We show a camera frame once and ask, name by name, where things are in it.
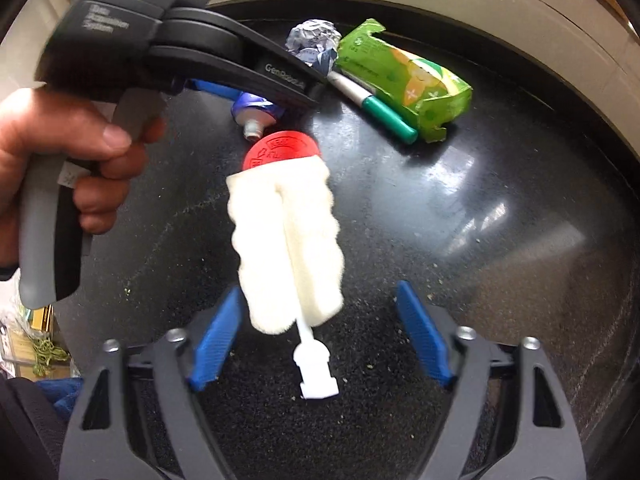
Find person's left hand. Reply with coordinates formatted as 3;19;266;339
0;87;168;268

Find green wipes packet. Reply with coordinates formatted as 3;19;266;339
334;19;473;142

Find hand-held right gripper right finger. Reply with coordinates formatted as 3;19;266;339
395;280;587;480

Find red plastic lid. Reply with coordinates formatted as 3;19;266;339
242;130;321;172

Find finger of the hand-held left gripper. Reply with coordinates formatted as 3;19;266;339
220;14;327;100
150;46;320;111

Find blue tube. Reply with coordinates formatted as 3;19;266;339
231;91;286;141

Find green and white marker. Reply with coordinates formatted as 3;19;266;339
327;71;418;145

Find crumpled paper ball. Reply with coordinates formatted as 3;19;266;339
286;19;342;78

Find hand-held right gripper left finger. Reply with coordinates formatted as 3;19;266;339
59;285;246;480

